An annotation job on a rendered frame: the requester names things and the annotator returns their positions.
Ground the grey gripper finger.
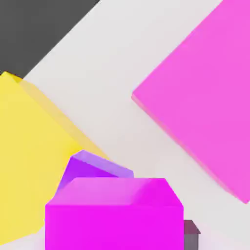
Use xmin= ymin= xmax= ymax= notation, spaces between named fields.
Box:
xmin=183 ymin=219 xmax=202 ymax=250

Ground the large pink box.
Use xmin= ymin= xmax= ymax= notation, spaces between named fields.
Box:
xmin=130 ymin=0 xmax=250 ymax=205

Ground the large yellow box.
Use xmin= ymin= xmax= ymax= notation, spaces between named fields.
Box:
xmin=0 ymin=71 xmax=112 ymax=246

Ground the small purple cube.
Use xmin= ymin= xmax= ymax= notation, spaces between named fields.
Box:
xmin=56 ymin=149 xmax=135 ymax=193

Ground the small magenta cube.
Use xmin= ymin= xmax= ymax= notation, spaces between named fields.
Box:
xmin=44 ymin=177 xmax=185 ymax=250

